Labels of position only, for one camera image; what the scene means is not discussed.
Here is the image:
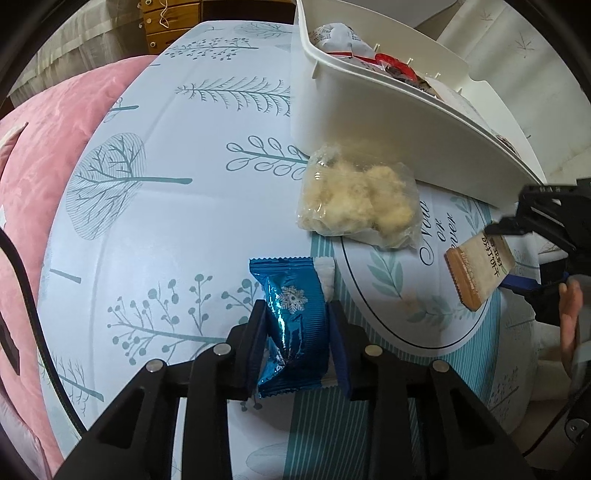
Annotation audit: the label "tan wafer cracker pack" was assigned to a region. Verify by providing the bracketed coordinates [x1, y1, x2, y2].
[444, 232, 515, 312]

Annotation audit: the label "blue snowflake candy wrapper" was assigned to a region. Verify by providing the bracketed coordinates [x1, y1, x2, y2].
[249, 257, 335, 397]

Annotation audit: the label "dark red snack packet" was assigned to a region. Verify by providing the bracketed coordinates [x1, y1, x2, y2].
[375, 53, 420, 87]

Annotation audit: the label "clear bag pale puffs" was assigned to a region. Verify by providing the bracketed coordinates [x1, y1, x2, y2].
[297, 144, 422, 249]

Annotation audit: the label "nut bar clear packet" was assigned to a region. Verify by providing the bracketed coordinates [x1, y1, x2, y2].
[427, 78, 518, 155]

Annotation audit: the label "white red snack packet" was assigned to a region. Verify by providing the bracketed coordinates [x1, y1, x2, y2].
[308, 23, 375, 59]

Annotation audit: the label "person right hand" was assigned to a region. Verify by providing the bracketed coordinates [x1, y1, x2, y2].
[559, 277, 584, 379]

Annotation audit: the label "cream floral curtain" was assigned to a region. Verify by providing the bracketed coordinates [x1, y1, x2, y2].
[418, 1, 591, 184]

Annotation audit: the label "white plastic storage bin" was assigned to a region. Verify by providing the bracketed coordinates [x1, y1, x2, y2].
[290, 1, 546, 209]

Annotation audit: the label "tree pattern tablecloth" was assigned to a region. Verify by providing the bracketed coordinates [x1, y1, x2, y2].
[36, 20, 541, 480]

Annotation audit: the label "pink quilt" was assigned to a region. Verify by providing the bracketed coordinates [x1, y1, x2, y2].
[1, 55, 153, 479]

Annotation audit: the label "lace covered cabinet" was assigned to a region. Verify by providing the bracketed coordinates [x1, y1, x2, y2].
[8, 0, 147, 106]

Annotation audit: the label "wooden desk with drawers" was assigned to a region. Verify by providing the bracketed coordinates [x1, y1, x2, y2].
[137, 0, 201, 54]

